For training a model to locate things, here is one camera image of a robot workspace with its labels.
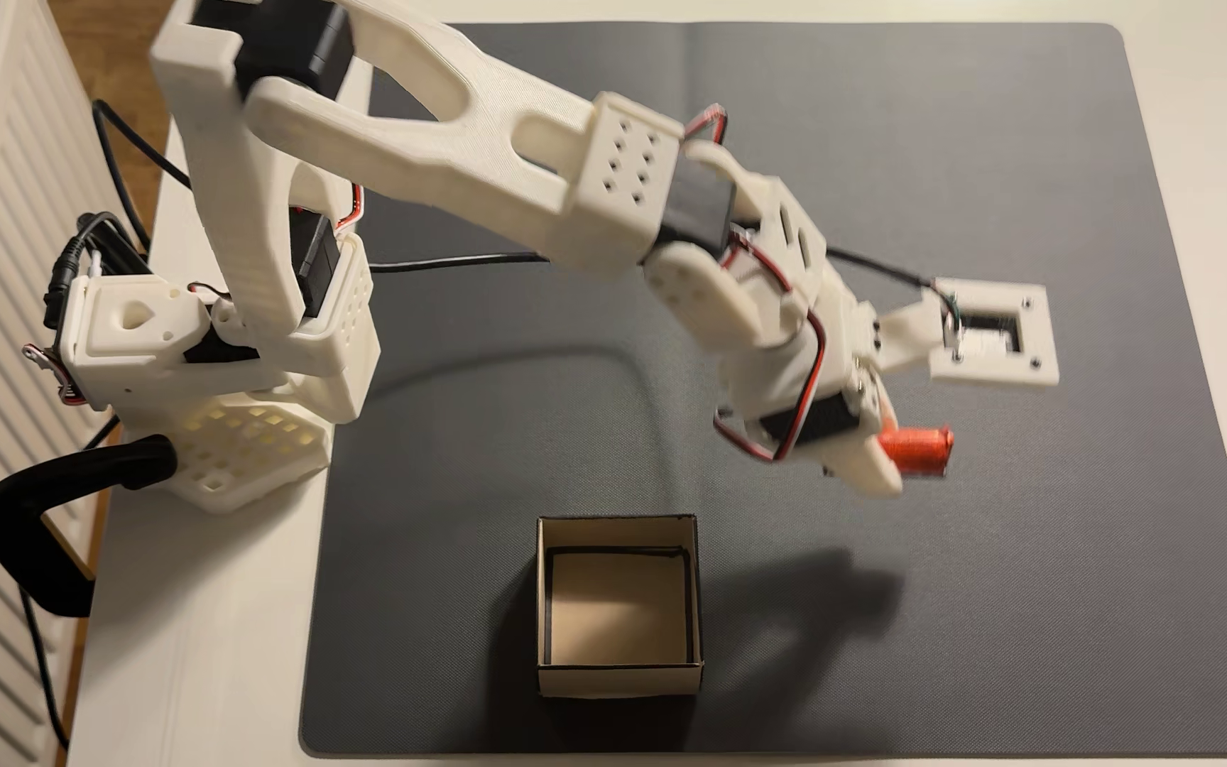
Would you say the red cylinder object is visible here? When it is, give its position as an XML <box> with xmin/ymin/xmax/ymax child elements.
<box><xmin>878</xmin><ymin>426</ymin><xmax>956</xmax><ymax>477</ymax></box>

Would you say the open cardboard box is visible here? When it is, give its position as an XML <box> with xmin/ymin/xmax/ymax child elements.
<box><xmin>535</xmin><ymin>514</ymin><xmax>705</xmax><ymax>699</ymax></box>

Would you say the grey table mat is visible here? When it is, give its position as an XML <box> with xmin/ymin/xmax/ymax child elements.
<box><xmin>299</xmin><ymin>21</ymin><xmax>1227</xmax><ymax>760</ymax></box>

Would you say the black table clamp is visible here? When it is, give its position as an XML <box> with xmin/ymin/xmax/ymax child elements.
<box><xmin>0</xmin><ymin>435</ymin><xmax>180</xmax><ymax>619</ymax></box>

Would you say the red black gripper servo wire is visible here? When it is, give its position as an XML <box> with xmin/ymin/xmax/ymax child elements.
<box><xmin>711</xmin><ymin>229</ymin><xmax>830</xmax><ymax>464</ymax></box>

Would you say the white square camera mount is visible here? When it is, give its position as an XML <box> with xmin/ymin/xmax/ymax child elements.
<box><xmin>874</xmin><ymin>278</ymin><xmax>1061</xmax><ymax>387</ymax></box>

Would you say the red black wrist servo wire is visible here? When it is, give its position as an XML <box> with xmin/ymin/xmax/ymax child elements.
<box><xmin>682</xmin><ymin>103</ymin><xmax>731</xmax><ymax>146</ymax></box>

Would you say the black camera cable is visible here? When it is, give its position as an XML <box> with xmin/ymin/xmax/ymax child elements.
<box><xmin>369</xmin><ymin>245</ymin><xmax>964</xmax><ymax>334</ymax></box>

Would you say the black power cable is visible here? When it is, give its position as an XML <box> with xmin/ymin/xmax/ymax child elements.
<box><xmin>43</xmin><ymin>99</ymin><xmax>195</xmax><ymax>321</ymax></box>

